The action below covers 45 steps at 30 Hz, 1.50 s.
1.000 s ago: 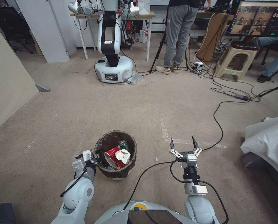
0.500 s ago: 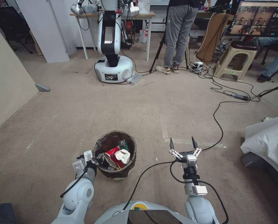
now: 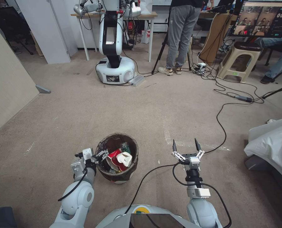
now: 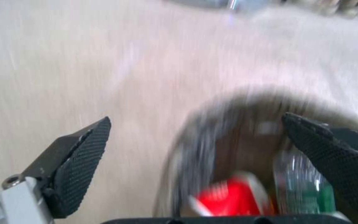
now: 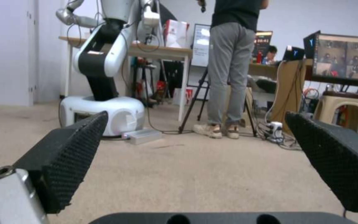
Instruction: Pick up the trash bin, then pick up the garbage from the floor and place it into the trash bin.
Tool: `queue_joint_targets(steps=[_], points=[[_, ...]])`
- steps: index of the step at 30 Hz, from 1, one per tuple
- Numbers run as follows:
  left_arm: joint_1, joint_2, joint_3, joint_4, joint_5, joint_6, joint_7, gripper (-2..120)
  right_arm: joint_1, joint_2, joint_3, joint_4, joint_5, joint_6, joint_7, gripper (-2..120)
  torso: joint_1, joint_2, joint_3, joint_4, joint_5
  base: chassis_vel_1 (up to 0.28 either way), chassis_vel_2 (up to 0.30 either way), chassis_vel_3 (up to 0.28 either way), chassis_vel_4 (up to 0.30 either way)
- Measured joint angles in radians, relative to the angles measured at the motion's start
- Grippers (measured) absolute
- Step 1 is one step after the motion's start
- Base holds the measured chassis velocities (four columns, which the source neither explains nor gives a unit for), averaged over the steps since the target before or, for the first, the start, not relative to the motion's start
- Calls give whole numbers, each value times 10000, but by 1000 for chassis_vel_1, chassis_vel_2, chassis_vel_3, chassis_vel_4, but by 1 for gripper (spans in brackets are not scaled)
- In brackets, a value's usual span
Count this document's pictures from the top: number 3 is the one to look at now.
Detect long black floor cable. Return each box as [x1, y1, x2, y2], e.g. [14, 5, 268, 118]
[204, 78, 265, 154]

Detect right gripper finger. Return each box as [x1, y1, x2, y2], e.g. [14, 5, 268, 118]
[171, 139, 187, 165]
[194, 138, 206, 162]

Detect brown round trash bin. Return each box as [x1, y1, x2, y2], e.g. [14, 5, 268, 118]
[94, 133, 139, 184]

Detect seated person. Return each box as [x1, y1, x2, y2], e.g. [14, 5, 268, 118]
[254, 30, 282, 85]

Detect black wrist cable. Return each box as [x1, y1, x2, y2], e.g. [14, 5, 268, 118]
[58, 168, 88, 202]
[172, 162, 232, 228]

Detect green plastic bottle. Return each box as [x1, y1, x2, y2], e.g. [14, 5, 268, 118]
[120, 142, 132, 154]

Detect white paper shopping bag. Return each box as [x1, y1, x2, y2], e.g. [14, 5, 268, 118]
[140, 30, 151, 45]

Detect white wheeled robot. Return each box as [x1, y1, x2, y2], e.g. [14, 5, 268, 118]
[73, 0, 142, 85]

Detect black tripod leg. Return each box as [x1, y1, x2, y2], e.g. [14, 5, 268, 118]
[261, 82, 282, 99]

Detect standing person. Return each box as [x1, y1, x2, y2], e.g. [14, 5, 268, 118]
[157, 0, 204, 76]

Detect red and white paper cup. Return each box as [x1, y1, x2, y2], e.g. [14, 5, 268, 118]
[106, 149, 133, 172]

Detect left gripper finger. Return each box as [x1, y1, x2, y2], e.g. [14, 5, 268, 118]
[94, 149, 109, 159]
[91, 154, 108, 165]

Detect white wooden-top table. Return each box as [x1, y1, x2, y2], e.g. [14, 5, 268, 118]
[70, 11, 158, 63]

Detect brown cardboard panel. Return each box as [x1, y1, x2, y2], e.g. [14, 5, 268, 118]
[199, 13, 238, 64]

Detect black camera tripod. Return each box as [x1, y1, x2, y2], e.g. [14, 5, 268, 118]
[151, 4, 192, 75]

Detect white power strip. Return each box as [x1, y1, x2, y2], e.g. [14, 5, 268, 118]
[193, 62, 207, 75]

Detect black power adapter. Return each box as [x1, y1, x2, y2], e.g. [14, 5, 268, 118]
[235, 95, 253, 103]

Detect beige plastic stool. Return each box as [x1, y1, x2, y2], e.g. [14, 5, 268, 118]
[216, 41, 263, 84]

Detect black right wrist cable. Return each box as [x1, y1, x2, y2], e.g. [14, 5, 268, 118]
[172, 162, 232, 228]

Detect beige partition panel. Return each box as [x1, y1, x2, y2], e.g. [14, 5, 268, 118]
[0, 18, 40, 139]

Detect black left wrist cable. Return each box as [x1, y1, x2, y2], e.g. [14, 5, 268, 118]
[58, 168, 88, 202]

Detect silver metal box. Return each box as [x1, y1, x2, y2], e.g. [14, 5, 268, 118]
[128, 75, 146, 87]

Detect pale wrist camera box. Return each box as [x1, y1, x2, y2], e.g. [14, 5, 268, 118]
[82, 148, 94, 162]
[189, 156, 201, 171]

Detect dark grey cloth object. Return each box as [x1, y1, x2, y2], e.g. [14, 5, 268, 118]
[0, 206, 18, 228]

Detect white plastic bag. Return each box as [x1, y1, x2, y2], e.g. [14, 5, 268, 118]
[243, 116, 282, 188]

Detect grey partition foot bracket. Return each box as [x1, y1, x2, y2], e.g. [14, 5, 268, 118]
[35, 84, 52, 94]

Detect black chest cable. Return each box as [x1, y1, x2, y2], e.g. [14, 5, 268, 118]
[124, 163, 181, 215]

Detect black computer monitor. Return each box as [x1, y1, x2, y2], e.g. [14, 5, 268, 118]
[230, 0, 282, 39]

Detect grey block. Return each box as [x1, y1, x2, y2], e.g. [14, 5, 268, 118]
[244, 154, 272, 171]

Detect white robot front shell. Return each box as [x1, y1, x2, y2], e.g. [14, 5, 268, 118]
[95, 204, 196, 228]

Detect black office chair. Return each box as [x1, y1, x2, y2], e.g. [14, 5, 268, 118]
[0, 6, 34, 55]

